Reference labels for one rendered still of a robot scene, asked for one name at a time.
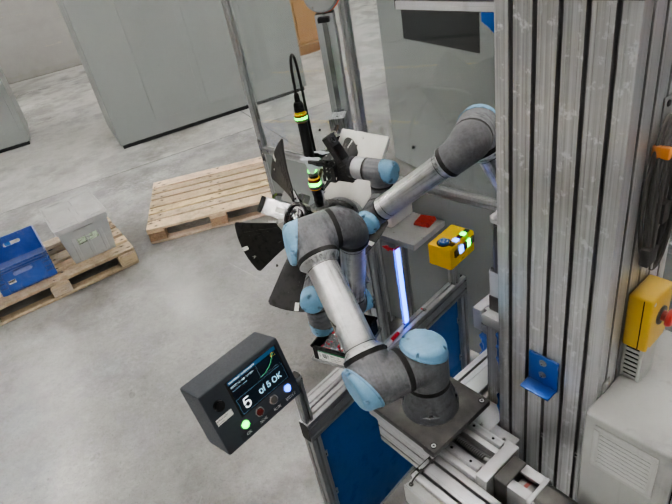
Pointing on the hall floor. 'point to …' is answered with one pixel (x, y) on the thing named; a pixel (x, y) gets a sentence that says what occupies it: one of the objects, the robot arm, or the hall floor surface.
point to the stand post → (377, 293)
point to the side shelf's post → (407, 281)
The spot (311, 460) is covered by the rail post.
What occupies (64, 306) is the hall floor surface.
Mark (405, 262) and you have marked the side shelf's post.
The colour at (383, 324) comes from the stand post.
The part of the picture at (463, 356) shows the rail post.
